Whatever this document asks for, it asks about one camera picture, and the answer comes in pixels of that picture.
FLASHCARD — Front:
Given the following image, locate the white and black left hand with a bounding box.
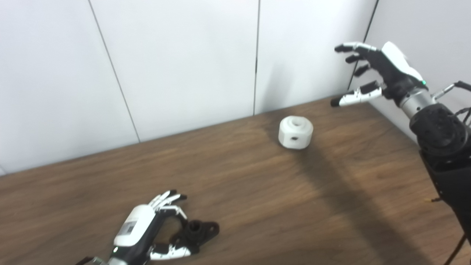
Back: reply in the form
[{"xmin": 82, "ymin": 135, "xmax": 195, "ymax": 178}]
[{"xmin": 110, "ymin": 190, "xmax": 192, "ymax": 265}]

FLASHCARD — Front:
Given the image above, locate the white and black right hand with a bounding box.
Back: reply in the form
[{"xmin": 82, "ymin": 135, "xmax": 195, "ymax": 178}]
[{"xmin": 330, "ymin": 41, "xmax": 429, "ymax": 108}]

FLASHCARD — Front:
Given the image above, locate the black flanged holder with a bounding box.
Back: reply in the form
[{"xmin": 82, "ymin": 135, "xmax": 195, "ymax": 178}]
[{"xmin": 173, "ymin": 220, "xmax": 220, "ymax": 254}]

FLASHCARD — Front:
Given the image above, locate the round white plastic piece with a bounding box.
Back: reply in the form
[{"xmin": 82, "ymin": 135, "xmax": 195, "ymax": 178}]
[{"xmin": 278, "ymin": 116, "xmax": 314, "ymax": 150}]

